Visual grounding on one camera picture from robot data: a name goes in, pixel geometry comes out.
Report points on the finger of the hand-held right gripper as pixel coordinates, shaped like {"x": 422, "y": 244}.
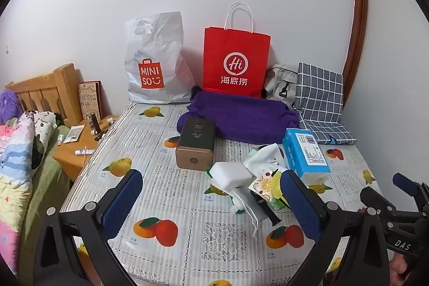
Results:
{"x": 404, "y": 181}
{"x": 375, "y": 197}

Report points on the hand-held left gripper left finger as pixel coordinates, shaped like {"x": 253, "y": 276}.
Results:
{"x": 122, "y": 202}

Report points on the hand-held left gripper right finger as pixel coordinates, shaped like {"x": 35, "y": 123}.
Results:
{"x": 300, "y": 205}

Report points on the fruit print packet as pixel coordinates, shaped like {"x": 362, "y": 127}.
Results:
{"x": 263, "y": 187}

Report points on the person's right hand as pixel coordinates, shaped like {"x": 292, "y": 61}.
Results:
{"x": 398, "y": 269}

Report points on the wooden nightstand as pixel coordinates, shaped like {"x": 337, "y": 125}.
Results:
{"x": 75, "y": 162}

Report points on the small white tube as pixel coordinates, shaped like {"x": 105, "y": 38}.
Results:
{"x": 83, "y": 151}

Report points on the fruit print tablecloth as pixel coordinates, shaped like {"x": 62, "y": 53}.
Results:
{"x": 187, "y": 225}

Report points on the green bed sheet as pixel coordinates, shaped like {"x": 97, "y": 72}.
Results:
{"x": 43, "y": 192}

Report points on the dark bottle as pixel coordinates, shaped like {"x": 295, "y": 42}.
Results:
{"x": 94, "y": 123}

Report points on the dark green box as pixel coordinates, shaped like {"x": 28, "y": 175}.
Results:
{"x": 196, "y": 142}

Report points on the purple towel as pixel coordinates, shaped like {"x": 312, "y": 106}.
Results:
{"x": 241, "y": 118}

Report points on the patterned book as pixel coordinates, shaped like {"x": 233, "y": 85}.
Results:
{"x": 90, "y": 100}

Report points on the black and white printed cloth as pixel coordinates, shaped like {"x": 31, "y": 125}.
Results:
{"x": 45, "y": 125}

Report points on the grey checked cushion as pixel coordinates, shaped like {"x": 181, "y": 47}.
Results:
{"x": 320, "y": 95}

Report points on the colourful striped blanket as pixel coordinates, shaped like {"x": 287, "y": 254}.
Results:
{"x": 13, "y": 155}

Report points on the grey canvas bag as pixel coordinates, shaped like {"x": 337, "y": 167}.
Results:
{"x": 280, "y": 81}

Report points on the white plastic shopping bag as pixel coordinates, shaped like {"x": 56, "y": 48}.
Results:
{"x": 157, "y": 58}

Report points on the purple plush toy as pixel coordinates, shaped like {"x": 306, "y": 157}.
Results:
{"x": 9, "y": 105}

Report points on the red paper bag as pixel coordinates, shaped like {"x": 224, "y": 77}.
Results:
{"x": 234, "y": 48}

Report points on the brown wooden door frame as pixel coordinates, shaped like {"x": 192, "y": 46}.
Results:
{"x": 357, "y": 21}

